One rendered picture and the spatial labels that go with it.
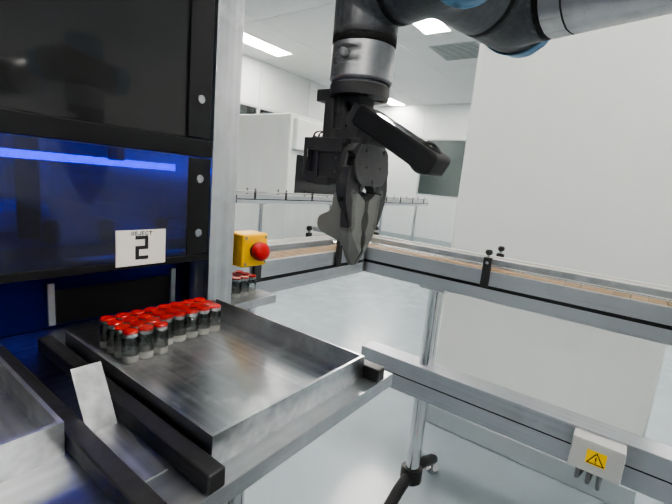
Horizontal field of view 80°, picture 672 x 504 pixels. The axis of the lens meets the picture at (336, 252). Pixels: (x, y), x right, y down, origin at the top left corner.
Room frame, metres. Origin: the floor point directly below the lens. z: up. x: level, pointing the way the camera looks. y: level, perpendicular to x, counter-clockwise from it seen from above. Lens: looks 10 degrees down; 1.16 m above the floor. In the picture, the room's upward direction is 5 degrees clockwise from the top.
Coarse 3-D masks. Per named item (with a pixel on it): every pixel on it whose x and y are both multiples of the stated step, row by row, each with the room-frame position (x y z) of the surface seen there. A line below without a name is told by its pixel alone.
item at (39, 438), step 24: (0, 360) 0.44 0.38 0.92; (0, 384) 0.44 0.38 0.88; (24, 384) 0.39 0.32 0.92; (0, 408) 0.40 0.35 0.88; (24, 408) 0.39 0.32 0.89; (48, 408) 0.36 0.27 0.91; (0, 432) 0.36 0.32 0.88; (24, 432) 0.36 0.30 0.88; (48, 432) 0.33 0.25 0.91; (0, 456) 0.30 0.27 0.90; (24, 456) 0.31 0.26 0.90; (48, 456) 0.33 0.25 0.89; (0, 480) 0.30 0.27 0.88
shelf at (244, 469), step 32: (96, 320) 0.67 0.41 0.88; (32, 352) 0.53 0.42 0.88; (64, 384) 0.46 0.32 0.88; (352, 384) 0.53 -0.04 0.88; (384, 384) 0.55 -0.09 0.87; (320, 416) 0.44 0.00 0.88; (256, 448) 0.37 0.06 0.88; (288, 448) 0.39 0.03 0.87; (32, 480) 0.31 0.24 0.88; (64, 480) 0.31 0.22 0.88; (160, 480) 0.32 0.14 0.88; (256, 480) 0.35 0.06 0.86
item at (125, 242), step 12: (120, 240) 0.63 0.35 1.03; (132, 240) 0.65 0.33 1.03; (144, 240) 0.67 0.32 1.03; (156, 240) 0.68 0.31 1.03; (120, 252) 0.63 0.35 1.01; (132, 252) 0.65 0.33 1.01; (144, 252) 0.67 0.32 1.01; (156, 252) 0.68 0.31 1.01; (120, 264) 0.63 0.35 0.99; (132, 264) 0.65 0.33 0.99; (144, 264) 0.67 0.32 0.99
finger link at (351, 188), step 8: (352, 160) 0.48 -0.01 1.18; (344, 168) 0.46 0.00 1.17; (352, 168) 0.46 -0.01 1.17; (344, 176) 0.46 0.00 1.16; (352, 176) 0.46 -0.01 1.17; (336, 184) 0.46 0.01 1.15; (344, 184) 0.46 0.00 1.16; (352, 184) 0.46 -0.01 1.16; (336, 192) 0.46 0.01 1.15; (344, 192) 0.46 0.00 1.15; (352, 192) 0.46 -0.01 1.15; (344, 200) 0.46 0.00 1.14; (352, 200) 0.47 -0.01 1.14; (344, 208) 0.46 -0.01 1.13; (344, 216) 0.46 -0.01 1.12; (344, 224) 0.47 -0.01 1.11
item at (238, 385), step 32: (224, 320) 0.72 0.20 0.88; (256, 320) 0.68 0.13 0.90; (96, 352) 0.48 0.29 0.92; (192, 352) 0.58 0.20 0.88; (224, 352) 0.59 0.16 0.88; (256, 352) 0.60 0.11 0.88; (288, 352) 0.61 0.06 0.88; (320, 352) 0.59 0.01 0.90; (352, 352) 0.56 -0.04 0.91; (128, 384) 0.43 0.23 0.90; (160, 384) 0.48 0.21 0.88; (192, 384) 0.48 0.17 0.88; (224, 384) 0.49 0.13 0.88; (256, 384) 0.50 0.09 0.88; (288, 384) 0.51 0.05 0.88; (320, 384) 0.47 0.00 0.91; (160, 416) 0.39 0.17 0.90; (192, 416) 0.42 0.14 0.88; (224, 416) 0.42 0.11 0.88; (256, 416) 0.38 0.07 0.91; (288, 416) 0.42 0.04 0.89; (224, 448) 0.35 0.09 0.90
